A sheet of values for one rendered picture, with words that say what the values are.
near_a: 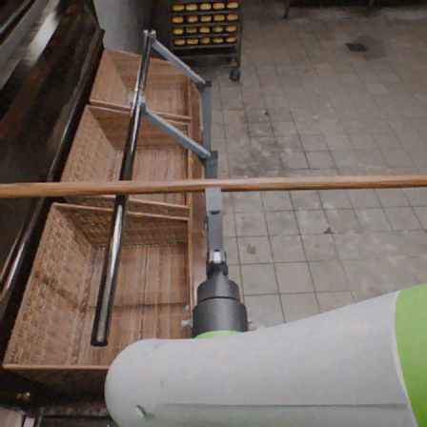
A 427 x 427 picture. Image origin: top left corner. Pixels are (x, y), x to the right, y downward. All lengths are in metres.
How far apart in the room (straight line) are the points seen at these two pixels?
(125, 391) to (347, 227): 2.08
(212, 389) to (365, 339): 0.14
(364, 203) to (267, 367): 2.31
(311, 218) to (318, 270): 0.39
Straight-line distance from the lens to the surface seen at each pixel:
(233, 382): 0.31
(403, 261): 2.35
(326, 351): 0.25
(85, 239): 1.42
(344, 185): 0.81
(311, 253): 2.17
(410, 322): 0.24
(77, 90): 1.68
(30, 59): 1.42
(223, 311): 0.55
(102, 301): 0.65
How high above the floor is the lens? 1.73
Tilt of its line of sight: 50 degrees down
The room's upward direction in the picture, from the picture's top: straight up
